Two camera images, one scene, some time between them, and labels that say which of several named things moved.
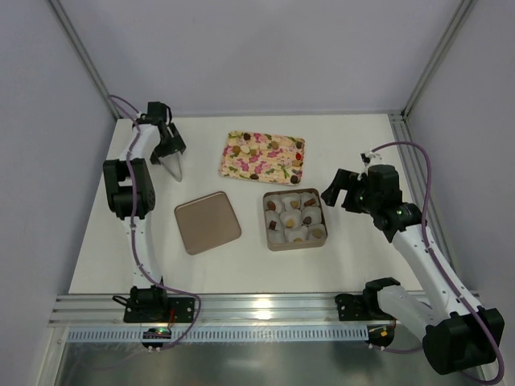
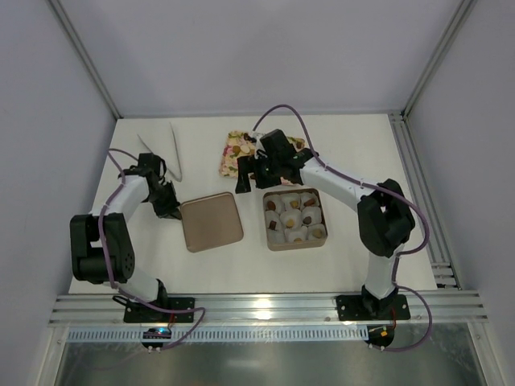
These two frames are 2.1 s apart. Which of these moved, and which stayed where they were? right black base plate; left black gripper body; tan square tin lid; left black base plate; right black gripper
Moved: left black gripper body; right black gripper
Stayed: right black base plate; tan square tin lid; left black base plate
